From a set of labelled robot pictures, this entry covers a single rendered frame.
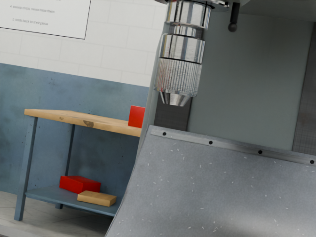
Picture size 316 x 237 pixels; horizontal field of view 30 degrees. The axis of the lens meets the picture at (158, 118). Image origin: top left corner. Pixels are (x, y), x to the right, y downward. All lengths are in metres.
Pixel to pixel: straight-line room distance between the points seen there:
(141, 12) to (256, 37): 4.26
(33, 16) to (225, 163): 4.83
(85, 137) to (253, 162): 4.43
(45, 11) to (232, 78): 4.73
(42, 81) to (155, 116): 4.58
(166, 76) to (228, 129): 0.40
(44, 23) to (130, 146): 1.42
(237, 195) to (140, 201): 0.16
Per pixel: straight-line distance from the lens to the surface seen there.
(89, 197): 4.68
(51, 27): 5.60
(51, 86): 5.53
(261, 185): 0.95
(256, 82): 0.99
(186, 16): 0.61
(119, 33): 5.28
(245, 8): 0.85
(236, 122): 0.99
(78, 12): 5.49
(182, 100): 0.62
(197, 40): 0.61
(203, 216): 0.95
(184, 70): 0.61
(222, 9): 0.64
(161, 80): 0.61
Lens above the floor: 1.21
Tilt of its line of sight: 3 degrees down
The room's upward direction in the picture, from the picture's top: 9 degrees clockwise
